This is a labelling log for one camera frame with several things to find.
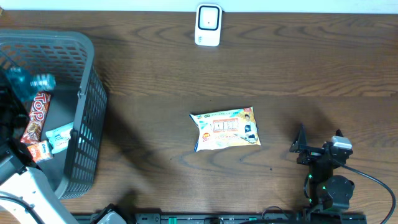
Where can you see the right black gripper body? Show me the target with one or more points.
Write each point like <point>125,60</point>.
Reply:
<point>309,158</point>

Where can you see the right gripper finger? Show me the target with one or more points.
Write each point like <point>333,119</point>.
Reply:
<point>339,133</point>
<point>300,141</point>

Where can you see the large yellow white snack bag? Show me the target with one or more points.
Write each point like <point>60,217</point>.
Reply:
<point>222,129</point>

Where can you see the mint green wipes pack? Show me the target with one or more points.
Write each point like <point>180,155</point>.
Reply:
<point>59,138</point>

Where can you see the grey plastic shopping basket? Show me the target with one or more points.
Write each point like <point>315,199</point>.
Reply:
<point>78,98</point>

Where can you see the small orange snack pack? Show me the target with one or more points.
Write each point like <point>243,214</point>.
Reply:
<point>40,151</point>

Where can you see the red Top snack bar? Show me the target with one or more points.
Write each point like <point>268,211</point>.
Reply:
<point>37,117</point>

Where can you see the teal mouthwash bottle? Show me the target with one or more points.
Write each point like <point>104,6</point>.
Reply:
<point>26,86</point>

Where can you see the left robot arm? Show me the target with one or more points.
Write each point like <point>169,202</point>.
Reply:
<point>25,190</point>

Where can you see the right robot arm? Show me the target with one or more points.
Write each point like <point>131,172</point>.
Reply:
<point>328,194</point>

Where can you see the white barcode scanner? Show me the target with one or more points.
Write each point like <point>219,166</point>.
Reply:
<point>208,25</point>

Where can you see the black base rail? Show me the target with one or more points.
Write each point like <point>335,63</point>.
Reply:
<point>115,214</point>

